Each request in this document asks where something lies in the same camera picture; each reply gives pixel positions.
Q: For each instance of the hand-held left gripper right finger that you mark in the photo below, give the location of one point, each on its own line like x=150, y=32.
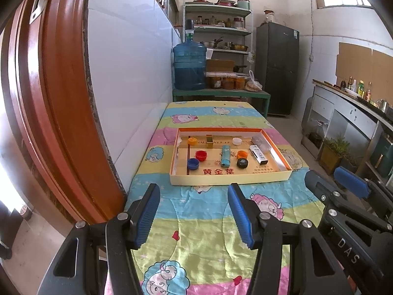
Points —
x=242, y=219

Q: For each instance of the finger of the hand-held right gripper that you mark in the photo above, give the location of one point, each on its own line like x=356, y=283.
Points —
x=351, y=182
x=322, y=189

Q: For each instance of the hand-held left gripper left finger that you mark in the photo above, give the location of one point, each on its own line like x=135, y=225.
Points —
x=147, y=219

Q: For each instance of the shallow cardboard box tray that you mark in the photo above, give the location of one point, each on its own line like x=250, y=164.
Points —
x=215, y=178

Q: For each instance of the black bottle cap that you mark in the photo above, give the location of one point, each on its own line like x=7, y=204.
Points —
x=242, y=163

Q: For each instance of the orange bottle cap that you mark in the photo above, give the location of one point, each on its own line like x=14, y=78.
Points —
x=242, y=153

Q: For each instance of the white printed small box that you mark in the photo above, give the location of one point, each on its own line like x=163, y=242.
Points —
x=258, y=155

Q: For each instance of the teal lighter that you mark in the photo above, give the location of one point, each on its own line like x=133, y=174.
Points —
x=226, y=155

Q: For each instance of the blue bottle cap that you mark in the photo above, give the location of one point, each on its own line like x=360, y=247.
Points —
x=192, y=163

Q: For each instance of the red bottle cap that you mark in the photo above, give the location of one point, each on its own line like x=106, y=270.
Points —
x=201, y=155

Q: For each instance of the white bottle cap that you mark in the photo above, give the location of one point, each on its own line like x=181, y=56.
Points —
x=237, y=141

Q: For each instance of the small gold box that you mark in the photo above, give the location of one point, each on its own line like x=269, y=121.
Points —
x=210, y=142

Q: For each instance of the yellow bottle cap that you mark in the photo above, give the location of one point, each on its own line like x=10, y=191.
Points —
x=192, y=141

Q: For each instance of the dark planter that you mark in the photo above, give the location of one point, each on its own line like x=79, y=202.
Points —
x=348, y=164

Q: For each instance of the yellow planter with grass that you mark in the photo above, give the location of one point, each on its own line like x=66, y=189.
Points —
x=330, y=156

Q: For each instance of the green air fryer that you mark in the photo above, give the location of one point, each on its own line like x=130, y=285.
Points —
x=383, y=155

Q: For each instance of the grey kitchen counter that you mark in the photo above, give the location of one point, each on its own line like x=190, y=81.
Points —
x=350, y=113

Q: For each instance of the metal kettle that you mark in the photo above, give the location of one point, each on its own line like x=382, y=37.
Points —
x=382, y=105

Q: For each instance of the red sauce bottle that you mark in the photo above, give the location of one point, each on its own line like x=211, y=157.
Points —
x=368, y=94

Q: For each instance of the green yellow bottle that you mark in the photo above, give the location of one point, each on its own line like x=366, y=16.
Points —
x=361, y=90

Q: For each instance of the white bottle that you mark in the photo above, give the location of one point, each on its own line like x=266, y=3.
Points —
x=354, y=86

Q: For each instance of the dark sauce bottle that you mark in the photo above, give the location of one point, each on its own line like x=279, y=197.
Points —
x=350, y=84

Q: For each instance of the plastic bag of food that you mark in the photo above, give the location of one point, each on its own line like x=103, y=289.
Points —
x=253, y=84

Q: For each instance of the green low table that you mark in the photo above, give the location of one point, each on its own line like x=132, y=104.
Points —
x=221, y=93

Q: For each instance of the dark grey refrigerator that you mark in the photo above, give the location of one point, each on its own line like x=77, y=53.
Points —
x=278, y=67

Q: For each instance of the red-brown wooden door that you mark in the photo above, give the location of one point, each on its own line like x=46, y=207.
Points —
x=55, y=104

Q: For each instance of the brown cardboard box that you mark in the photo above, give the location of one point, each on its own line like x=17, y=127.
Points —
x=220, y=65

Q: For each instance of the blue water jug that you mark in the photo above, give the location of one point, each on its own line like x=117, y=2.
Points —
x=189, y=66

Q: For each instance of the brass bowl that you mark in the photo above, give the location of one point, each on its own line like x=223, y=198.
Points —
x=239, y=47

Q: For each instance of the white metal shelf rack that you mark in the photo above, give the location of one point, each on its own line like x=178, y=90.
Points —
x=224, y=30

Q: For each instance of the water jug pump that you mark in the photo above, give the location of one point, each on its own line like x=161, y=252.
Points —
x=189, y=30

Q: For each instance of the teal enamel pot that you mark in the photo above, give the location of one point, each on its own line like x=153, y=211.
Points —
x=243, y=4

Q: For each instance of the metal door hinge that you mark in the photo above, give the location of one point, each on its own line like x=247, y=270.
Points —
x=39, y=1

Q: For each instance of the cardboard sheets on wall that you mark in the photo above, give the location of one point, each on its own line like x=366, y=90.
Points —
x=362, y=61

